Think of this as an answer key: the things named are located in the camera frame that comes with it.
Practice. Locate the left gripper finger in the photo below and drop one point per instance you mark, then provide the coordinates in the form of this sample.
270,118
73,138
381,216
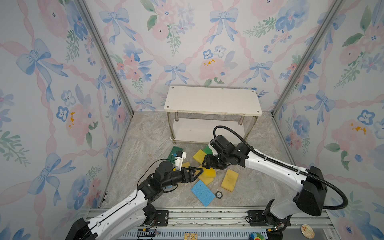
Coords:
191,177
193,171

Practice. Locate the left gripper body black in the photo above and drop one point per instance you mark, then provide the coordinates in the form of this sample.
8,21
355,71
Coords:
178,177

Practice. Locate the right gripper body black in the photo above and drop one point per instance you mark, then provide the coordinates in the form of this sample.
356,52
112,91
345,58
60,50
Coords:
223,160

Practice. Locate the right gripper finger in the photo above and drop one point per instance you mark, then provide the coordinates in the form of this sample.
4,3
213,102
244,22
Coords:
209,158
208,164

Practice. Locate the large blue sponge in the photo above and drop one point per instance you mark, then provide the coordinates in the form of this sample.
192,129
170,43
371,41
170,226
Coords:
203,193

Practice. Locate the tan yellow orange-backed sponge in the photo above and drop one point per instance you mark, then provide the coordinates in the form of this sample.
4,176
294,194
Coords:
230,180

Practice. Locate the bright yellow sponge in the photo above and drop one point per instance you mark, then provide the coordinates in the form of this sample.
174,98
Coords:
209,173

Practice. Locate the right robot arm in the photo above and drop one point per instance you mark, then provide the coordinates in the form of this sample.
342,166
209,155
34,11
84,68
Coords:
309,191

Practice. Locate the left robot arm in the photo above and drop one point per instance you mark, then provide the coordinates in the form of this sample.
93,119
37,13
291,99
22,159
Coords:
136,209

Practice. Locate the white two-tier shelf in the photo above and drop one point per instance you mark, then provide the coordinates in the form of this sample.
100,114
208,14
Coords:
243,104

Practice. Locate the pale yellow sponge left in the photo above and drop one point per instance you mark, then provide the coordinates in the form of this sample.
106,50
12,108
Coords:
186,165

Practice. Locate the green sponge right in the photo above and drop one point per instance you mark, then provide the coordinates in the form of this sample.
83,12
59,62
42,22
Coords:
207,150

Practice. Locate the yellow-green sponge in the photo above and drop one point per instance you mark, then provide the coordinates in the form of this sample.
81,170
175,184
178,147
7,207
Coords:
199,156

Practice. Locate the dark green scouring sponge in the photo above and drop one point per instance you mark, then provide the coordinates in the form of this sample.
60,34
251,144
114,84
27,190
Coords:
170,158

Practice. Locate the poker chip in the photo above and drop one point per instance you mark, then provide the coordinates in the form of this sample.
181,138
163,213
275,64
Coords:
218,194

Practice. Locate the small yellow circuit board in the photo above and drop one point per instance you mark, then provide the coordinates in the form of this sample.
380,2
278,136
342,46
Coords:
190,236

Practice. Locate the colourful toy object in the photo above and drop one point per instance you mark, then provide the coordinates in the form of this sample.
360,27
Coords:
256,236

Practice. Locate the round beige disc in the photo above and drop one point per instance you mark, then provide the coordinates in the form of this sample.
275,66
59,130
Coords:
307,231

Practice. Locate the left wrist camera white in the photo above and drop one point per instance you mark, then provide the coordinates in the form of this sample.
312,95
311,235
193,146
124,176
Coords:
179,157

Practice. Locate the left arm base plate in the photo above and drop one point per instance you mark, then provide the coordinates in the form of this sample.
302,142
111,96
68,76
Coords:
157,218

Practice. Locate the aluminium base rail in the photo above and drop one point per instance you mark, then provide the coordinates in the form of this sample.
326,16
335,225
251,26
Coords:
219,223

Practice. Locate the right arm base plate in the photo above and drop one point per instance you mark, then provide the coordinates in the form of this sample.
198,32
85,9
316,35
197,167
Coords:
257,218

